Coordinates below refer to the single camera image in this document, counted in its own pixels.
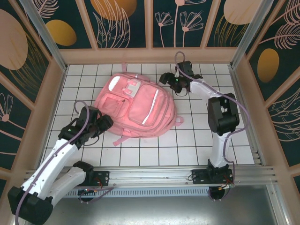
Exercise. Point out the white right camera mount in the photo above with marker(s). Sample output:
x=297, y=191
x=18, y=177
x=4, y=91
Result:
x=176, y=75

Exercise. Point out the aluminium side rail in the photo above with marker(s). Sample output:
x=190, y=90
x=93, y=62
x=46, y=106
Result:
x=257, y=155

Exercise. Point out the aluminium left corner post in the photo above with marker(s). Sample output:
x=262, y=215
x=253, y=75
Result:
x=46, y=37

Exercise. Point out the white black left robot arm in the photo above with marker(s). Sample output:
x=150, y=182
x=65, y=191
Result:
x=56, y=154

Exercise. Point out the aluminium corner post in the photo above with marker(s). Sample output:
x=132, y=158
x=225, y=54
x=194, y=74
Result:
x=46, y=37
x=250, y=32

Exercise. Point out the aluminium front rail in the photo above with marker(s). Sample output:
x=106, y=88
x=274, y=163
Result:
x=150, y=174

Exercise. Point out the grey metal sheet panel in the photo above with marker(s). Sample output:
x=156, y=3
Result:
x=152, y=211

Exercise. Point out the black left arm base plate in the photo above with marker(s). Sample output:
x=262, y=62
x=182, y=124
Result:
x=103, y=177

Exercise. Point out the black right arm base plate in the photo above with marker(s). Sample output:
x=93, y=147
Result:
x=199, y=178

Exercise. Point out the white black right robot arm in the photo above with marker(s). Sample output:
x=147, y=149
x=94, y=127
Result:
x=221, y=145

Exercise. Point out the pink student backpack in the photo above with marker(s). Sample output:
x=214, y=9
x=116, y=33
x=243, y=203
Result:
x=145, y=105

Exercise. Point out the aluminium right corner post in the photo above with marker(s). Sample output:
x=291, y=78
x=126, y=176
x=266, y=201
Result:
x=250, y=32

